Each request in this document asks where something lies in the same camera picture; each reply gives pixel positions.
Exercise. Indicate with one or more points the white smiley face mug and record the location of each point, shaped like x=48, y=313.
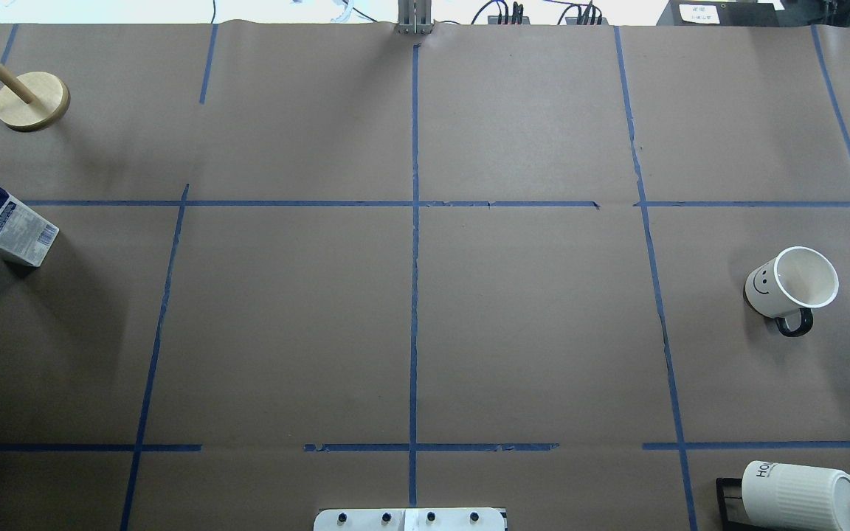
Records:
x=788, y=288

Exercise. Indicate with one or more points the black power strip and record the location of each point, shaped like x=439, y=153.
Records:
x=588, y=14
x=509, y=13

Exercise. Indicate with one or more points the black box with label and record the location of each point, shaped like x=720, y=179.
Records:
x=719, y=14

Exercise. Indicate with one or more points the white ribbed mug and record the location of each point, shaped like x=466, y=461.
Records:
x=792, y=497

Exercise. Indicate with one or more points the wooden mug tree stand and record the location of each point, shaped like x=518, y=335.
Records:
x=31, y=101

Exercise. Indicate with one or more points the aluminium frame post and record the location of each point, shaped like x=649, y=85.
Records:
x=414, y=17

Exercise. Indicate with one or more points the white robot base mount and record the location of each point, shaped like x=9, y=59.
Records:
x=412, y=518

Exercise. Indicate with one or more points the black wire mug rack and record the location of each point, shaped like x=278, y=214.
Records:
x=729, y=502

